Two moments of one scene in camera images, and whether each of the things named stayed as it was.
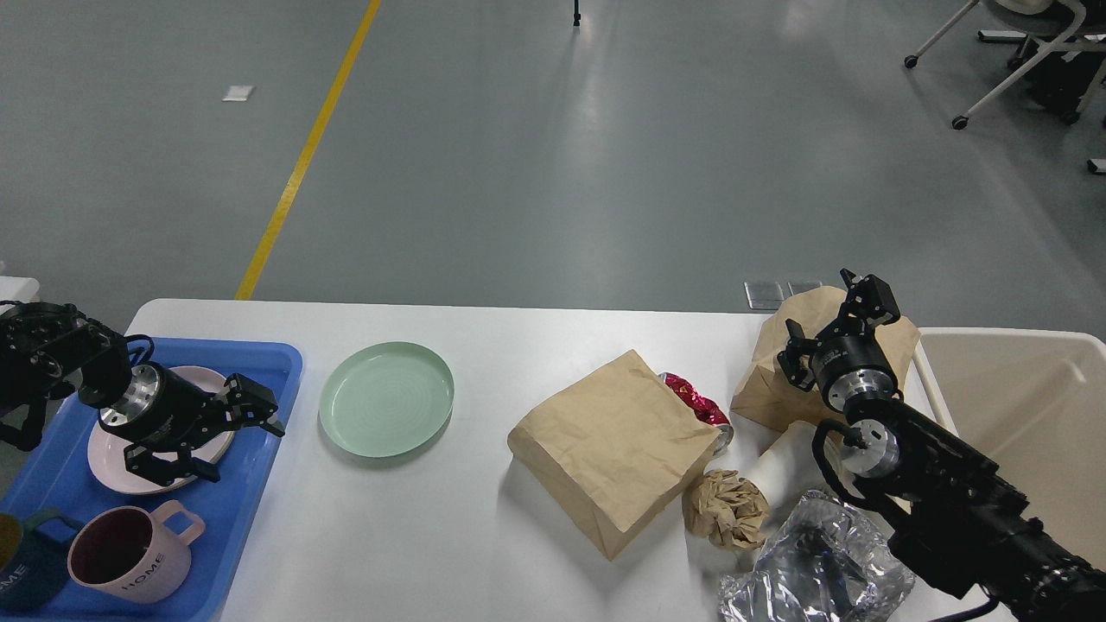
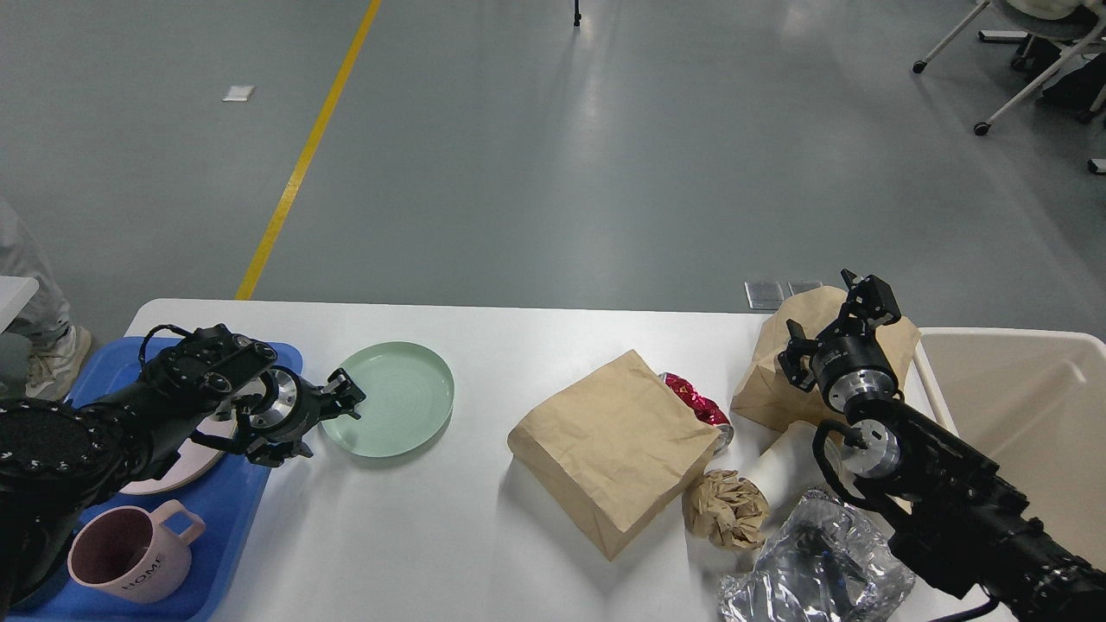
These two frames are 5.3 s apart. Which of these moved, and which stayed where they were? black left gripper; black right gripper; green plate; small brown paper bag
Moved: black left gripper
Stayed: small brown paper bag; black right gripper; green plate
